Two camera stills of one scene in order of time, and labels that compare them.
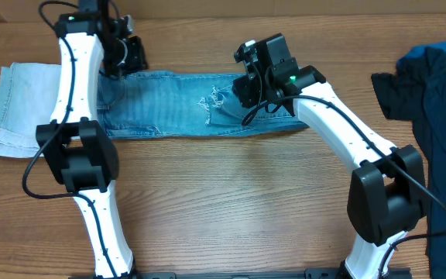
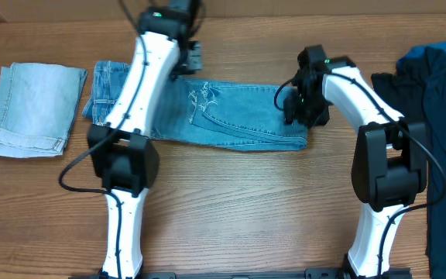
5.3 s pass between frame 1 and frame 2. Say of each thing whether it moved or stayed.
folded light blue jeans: stayed
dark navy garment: stayed
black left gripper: moved
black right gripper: moved
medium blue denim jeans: moved
